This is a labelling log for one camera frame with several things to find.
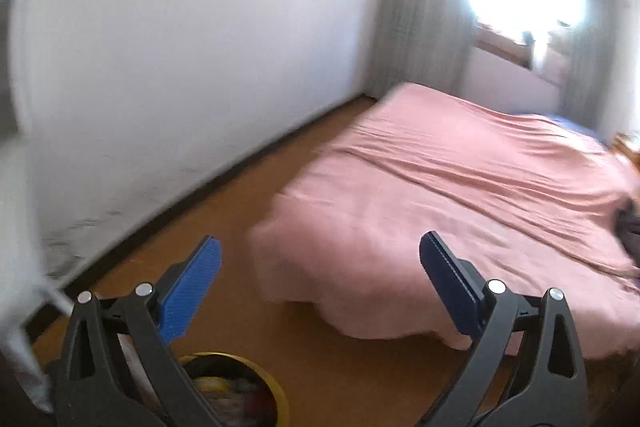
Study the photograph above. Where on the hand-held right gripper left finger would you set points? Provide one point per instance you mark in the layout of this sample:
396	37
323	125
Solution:
192	287

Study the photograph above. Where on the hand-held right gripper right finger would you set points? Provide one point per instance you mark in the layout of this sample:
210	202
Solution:
450	282

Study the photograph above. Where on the yellow bin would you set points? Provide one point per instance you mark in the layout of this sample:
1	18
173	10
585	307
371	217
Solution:
272	389

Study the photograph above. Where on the pink bed sheet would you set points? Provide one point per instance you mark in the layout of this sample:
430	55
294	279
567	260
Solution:
450	187

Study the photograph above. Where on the grey curtain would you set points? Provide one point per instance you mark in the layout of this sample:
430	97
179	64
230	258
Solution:
592	57
420	7

